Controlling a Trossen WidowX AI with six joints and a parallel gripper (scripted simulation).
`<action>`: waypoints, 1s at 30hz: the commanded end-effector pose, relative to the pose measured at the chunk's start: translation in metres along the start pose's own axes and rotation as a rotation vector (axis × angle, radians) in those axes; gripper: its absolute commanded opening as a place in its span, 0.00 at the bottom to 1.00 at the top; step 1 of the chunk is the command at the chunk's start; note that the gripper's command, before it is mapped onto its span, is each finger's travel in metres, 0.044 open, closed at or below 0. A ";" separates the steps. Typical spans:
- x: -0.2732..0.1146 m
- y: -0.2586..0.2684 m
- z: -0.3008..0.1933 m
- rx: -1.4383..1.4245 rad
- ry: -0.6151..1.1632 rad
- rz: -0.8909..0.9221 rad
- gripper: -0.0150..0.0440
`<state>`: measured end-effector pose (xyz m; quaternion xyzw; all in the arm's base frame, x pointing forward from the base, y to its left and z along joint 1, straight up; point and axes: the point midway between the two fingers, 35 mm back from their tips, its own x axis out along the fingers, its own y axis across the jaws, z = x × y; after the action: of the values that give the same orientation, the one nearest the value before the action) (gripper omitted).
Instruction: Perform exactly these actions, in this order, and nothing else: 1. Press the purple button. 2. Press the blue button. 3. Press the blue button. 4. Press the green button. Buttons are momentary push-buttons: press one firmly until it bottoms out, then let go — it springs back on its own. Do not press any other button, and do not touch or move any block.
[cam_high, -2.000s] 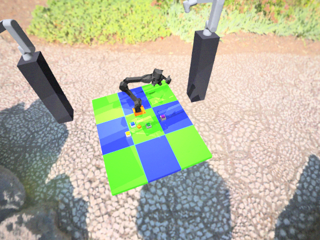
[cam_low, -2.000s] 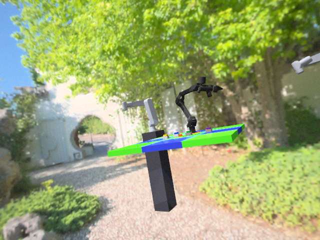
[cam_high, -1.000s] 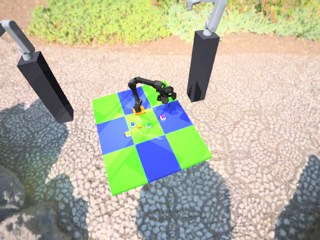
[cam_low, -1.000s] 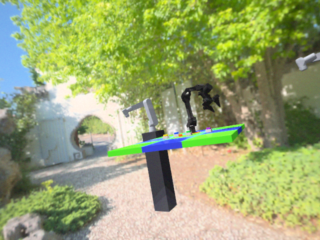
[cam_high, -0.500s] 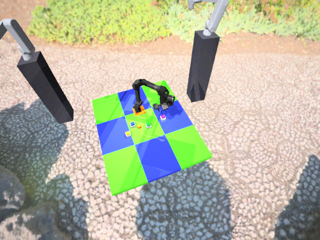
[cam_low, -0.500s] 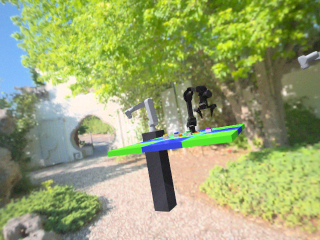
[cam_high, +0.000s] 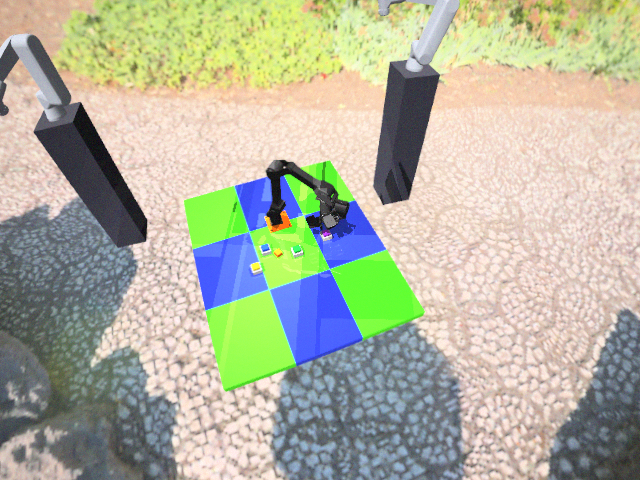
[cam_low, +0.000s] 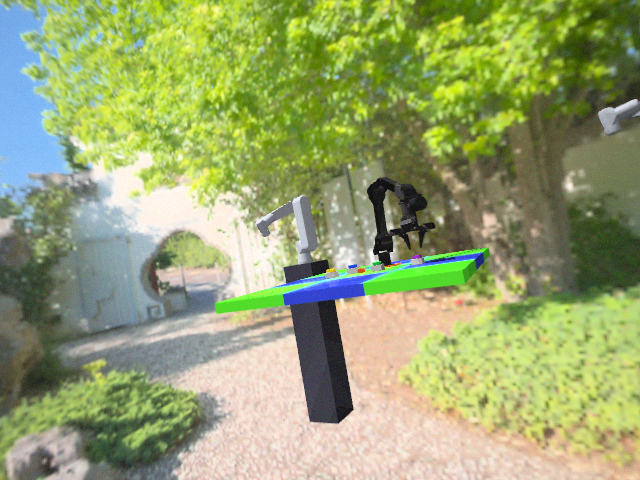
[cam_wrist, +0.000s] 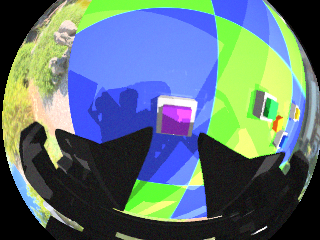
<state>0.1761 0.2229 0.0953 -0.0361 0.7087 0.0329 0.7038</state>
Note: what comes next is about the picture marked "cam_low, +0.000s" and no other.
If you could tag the yellow button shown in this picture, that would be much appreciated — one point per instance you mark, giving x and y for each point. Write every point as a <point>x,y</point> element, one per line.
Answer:
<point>331,273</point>

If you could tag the green button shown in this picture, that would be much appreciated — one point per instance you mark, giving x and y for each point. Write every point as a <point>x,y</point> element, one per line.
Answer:
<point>377,266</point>

